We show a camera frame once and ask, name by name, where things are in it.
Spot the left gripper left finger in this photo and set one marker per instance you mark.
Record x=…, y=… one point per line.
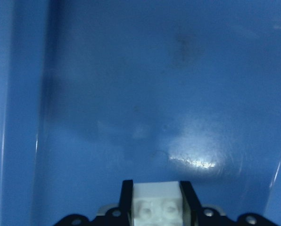
x=125, y=202

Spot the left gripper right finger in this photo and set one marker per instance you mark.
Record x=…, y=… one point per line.
x=191, y=205

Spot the white block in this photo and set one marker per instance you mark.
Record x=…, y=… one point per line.
x=157, y=204

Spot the blue plastic tray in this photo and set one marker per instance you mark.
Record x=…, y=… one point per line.
x=94, y=92

